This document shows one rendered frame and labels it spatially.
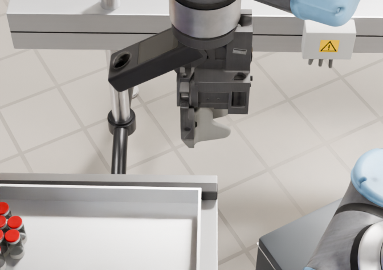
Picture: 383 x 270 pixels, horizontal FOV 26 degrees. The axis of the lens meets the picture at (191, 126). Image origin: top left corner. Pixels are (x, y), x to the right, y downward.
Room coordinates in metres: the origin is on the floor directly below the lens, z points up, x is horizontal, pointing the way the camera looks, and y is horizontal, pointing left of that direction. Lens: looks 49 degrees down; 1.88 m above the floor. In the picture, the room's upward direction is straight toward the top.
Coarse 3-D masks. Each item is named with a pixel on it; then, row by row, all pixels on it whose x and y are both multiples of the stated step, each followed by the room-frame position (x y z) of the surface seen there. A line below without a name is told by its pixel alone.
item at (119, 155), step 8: (136, 88) 1.77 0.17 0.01; (112, 120) 1.53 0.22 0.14; (128, 120) 1.53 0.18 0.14; (112, 128) 1.52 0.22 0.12; (120, 128) 1.51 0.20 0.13; (128, 128) 1.52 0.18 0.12; (120, 136) 1.48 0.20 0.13; (112, 144) 1.47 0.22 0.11; (120, 144) 1.46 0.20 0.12; (112, 152) 1.44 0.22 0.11; (120, 152) 1.43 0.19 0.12; (112, 160) 1.42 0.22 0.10; (120, 160) 1.41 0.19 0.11; (112, 168) 1.40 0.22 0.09; (120, 168) 1.39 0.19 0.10
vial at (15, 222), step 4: (12, 216) 0.66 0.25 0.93; (16, 216) 0.66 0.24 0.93; (8, 220) 0.65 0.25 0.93; (12, 220) 0.65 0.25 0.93; (16, 220) 0.65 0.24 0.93; (20, 220) 0.65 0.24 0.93; (8, 224) 0.65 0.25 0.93; (12, 224) 0.65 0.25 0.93; (16, 224) 0.65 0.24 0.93; (20, 224) 0.65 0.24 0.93; (12, 228) 0.64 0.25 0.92; (16, 228) 0.64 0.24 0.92; (20, 228) 0.65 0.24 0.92; (24, 228) 0.65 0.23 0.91; (20, 232) 0.64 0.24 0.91; (24, 232) 0.65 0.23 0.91; (24, 236) 0.65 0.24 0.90; (24, 240) 0.65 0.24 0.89
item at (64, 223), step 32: (0, 192) 0.72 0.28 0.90; (32, 192) 0.72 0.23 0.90; (64, 192) 0.72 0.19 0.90; (96, 192) 0.72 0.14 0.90; (128, 192) 0.72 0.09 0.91; (160, 192) 0.72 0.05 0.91; (192, 192) 0.72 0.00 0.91; (32, 224) 0.68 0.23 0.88; (64, 224) 0.68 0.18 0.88; (96, 224) 0.68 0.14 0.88; (128, 224) 0.68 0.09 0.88; (160, 224) 0.68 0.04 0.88; (192, 224) 0.68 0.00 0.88; (32, 256) 0.62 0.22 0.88; (64, 256) 0.62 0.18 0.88; (96, 256) 0.62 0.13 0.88; (128, 256) 0.62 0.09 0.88; (160, 256) 0.62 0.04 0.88; (192, 256) 0.62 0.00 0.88
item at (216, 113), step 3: (210, 108) 0.68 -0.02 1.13; (213, 108) 0.68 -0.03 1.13; (213, 111) 0.68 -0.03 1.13; (216, 111) 0.68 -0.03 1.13; (219, 111) 0.68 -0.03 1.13; (222, 111) 0.68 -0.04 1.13; (225, 111) 0.68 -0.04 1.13; (213, 114) 0.68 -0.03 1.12; (216, 114) 0.68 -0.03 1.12; (219, 114) 0.68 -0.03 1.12; (222, 114) 0.68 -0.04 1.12; (225, 114) 0.68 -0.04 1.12; (195, 117) 0.67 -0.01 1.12; (213, 117) 0.68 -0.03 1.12; (216, 117) 0.68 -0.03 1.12; (195, 120) 0.67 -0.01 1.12
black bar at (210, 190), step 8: (24, 184) 0.74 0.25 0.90; (32, 184) 0.74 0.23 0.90; (40, 184) 0.74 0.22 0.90; (48, 184) 0.74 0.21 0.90; (56, 184) 0.74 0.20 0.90; (64, 184) 0.74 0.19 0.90; (72, 184) 0.74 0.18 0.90; (80, 184) 0.74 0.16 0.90; (88, 184) 0.74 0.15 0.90; (96, 184) 0.74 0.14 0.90; (104, 184) 0.74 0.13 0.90; (112, 184) 0.74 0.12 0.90; (120, 184) 0.74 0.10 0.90; (128, 184) 0.74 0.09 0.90; (136, 184) 0.74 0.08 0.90; (144, 184) 0.74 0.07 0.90; (152, 184) 0.74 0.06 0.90; (160, 184) 0.74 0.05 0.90; (168, 184) 0.74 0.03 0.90; (176, 184) 0.74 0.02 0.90; (184, 184) 0.74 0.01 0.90; (192, 184) 0.74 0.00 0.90; (200, 184) 0.74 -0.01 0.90; (208, 184) 0.74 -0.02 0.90; (216, 184) 0.74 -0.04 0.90; (208, 192) 0.72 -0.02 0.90; (216, 192) 0.72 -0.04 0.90
